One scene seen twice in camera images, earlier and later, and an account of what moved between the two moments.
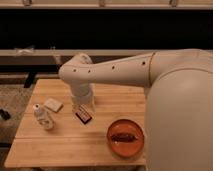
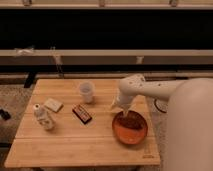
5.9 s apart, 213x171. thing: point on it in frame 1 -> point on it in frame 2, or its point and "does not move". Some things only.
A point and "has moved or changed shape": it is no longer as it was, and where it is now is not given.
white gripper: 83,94 -> 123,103
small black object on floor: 5,115 does not move
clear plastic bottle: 42,117 does not move
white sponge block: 54,104 does not move
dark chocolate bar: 83,114 does not move
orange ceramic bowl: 125,138 has moved or changed shape
